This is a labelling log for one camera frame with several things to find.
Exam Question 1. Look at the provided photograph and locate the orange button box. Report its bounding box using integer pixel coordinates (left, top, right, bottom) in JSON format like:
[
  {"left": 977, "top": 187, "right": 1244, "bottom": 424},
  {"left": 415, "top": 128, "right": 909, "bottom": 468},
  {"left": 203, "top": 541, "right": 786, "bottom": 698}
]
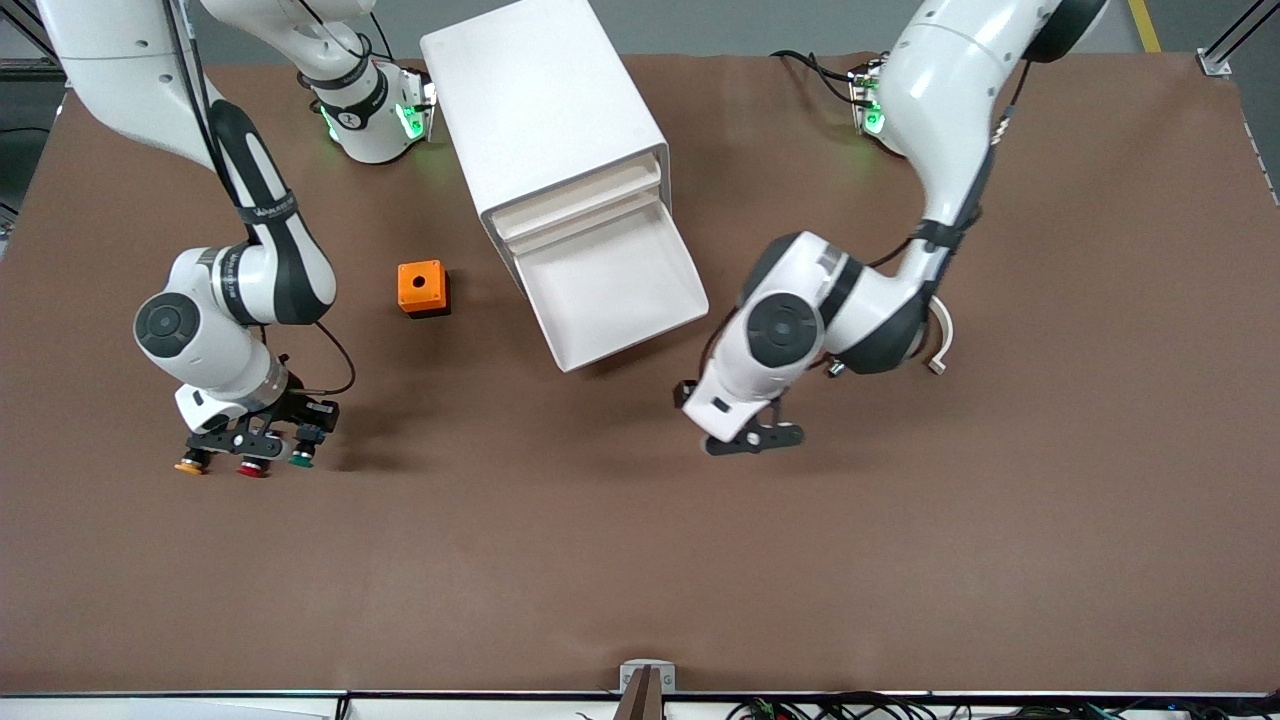
[{"left": 397, "top": 260, "right": 452, "bottom": 319}]

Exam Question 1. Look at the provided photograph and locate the brown table cover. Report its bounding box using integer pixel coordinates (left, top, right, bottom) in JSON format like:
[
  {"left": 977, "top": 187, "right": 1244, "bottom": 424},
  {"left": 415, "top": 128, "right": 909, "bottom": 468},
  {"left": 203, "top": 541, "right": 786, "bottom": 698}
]
[{"left": 0, "top": 50, "right": 1280, "bottom": 696}]

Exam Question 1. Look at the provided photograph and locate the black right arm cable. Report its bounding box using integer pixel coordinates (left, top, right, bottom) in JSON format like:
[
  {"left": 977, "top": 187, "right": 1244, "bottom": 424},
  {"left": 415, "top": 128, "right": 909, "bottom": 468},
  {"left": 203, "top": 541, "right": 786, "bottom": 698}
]
[{"left": 284, "top": 320, "right": 358, "bottom": 397}]

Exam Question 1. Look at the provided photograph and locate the white curved bracket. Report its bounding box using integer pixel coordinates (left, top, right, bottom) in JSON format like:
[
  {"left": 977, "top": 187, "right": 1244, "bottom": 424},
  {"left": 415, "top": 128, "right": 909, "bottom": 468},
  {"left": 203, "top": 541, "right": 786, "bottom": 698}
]
[{"left": 924, "top": 300, "right": 955, "bottom": 377}]

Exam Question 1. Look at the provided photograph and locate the grey metal bracket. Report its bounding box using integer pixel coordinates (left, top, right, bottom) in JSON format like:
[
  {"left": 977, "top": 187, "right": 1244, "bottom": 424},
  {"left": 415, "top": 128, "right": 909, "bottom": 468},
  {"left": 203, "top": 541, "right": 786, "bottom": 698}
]
[{"left": 620, "top": 660, "right": 676, "bottom": 694}]

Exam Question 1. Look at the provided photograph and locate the brown metal post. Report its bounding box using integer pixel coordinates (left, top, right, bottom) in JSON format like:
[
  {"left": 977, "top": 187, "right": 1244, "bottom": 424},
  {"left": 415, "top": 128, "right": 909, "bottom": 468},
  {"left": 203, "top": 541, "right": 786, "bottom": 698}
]
[{"left": 613, "top": 667, "right": 666, "bottom": 720}]

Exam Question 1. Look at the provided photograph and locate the black base cable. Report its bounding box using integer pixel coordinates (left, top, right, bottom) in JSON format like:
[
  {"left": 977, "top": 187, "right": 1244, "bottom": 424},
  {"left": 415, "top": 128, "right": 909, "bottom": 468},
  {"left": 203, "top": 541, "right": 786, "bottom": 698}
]
[{"left": 770, "top": 49, "right": 881, "bottom": 107}]

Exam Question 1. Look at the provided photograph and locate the aluminium frame profile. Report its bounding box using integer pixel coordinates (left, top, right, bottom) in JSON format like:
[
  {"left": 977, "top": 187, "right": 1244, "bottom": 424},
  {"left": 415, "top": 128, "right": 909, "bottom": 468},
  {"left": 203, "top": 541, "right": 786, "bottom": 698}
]
[
  {"left": 0, "top": 0, "right": 69, "bottom": 87},
  {"left": 1198, "top": 0, "right": 1280, "bottom": 77}
]

